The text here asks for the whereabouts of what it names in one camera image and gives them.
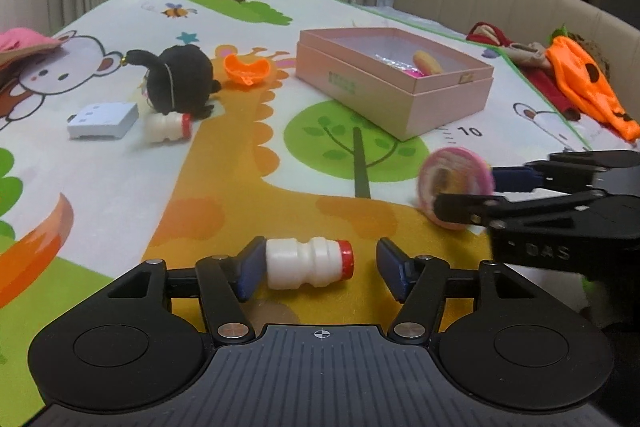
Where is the white usb hub box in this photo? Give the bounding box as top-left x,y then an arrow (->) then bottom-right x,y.
67,102 -> 139,139

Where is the beige cloth bundle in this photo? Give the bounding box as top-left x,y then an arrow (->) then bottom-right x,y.
503,42 -> 552,70

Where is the colourful cartoon play mat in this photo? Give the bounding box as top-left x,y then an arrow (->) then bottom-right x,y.
1,0 -> 585,426

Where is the beige padded headboard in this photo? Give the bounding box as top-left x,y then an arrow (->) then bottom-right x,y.
393,0 -> 639,75

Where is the pink plastic strainer scoop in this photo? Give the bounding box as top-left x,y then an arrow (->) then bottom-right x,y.
384,60 -> 424,78

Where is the pink round candy tin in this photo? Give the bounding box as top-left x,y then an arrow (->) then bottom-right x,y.
416,146 -> 495,231

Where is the black plush toy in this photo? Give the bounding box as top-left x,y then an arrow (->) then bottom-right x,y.
124,44 -> 221,119

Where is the yellow sponge cake toy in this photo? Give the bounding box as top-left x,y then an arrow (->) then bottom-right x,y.
412,50 -> 444,76

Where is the orange plastic toy piece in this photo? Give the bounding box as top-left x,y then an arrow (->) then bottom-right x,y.
222,54 -> 271,87

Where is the white yogurt bottle red cap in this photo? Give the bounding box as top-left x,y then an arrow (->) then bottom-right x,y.
266,237 -> 355,291

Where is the pink cardboard box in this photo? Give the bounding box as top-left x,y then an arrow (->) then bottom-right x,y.
296,27 -> 494,141

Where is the pink padded jacket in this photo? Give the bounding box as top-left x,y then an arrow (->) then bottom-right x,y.
0,27 -> 61,58

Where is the brown cardboard sheet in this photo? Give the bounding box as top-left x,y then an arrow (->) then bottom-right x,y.
0,43 -> 60,69

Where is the orange pumpkin costume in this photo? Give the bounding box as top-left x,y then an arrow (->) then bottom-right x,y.
546,36 -> 639,142

